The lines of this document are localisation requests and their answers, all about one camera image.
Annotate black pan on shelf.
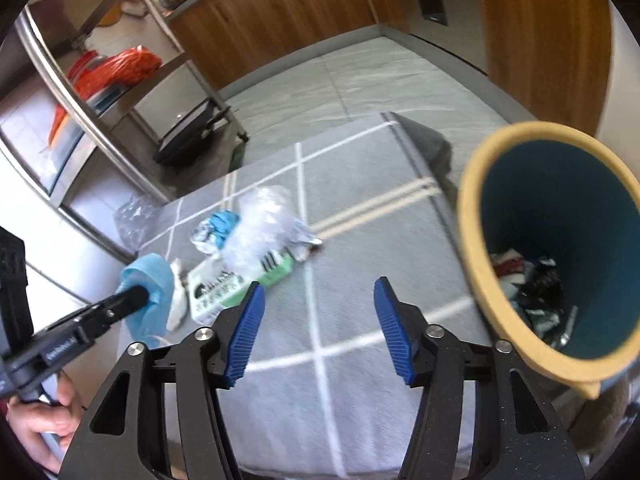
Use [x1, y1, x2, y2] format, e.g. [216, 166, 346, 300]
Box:
[152, 97, 234, 166]

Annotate grey checked cloth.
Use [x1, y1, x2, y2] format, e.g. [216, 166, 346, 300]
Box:
[117, 112, 502, 479]

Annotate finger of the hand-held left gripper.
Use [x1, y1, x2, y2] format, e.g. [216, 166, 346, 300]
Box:
[80, 284, 151, 329]

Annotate yellow orange item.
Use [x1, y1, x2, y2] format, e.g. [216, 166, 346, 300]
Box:
[49, 106, 69, 142]

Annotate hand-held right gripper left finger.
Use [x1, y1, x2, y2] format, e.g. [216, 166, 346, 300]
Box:
[70, 281, 266, 480]

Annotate grey blue storage box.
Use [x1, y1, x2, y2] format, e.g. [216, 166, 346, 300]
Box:
[47, 85, 127, 197]

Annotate yellow rimmed teal trash bin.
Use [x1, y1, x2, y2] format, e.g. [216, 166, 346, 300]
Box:
[457, 121, 640, 402]

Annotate stainless steel oven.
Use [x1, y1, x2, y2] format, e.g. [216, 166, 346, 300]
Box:
[382, 0, 489, 74]

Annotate crumpled clear plastic bag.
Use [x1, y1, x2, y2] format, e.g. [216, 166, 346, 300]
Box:
[225, 185, 307, 274]

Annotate white crumpled paper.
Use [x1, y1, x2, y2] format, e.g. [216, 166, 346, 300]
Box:
[167, 258, 191, 332]

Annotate person's left hand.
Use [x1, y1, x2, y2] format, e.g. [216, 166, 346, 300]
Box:
[7, 370, 84, 474]

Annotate yellow round board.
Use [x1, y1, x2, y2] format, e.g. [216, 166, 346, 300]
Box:
[97, 0, 124, 27]

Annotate red plastic bag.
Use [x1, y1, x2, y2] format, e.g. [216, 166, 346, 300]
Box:
[70, 45, 164, 101]

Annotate wooden kitchen cabinets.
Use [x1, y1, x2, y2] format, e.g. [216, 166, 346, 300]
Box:
[167, 0, 614, 137]

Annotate stainless steel shelf rack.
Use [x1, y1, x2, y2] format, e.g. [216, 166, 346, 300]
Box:
[0, 0, 251, 262]

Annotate blue face mask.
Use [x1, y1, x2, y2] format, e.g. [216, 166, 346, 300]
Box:
[120, 254, 175, 347]

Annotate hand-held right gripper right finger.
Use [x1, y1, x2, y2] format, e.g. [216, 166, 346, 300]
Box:
[373, 276, 586, 480]

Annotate clear plastic bags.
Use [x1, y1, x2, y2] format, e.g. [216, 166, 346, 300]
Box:
[114, 192, 162, 252]

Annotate green white striped box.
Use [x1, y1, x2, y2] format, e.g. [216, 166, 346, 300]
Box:
[187, 247, 294, 324]

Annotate small dark silver wrapper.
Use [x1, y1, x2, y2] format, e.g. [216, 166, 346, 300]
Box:
[292, 220, 324, 262]

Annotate blue silver foil wrapper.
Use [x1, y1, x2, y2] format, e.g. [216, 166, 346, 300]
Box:
[192, 210, 242, 256]

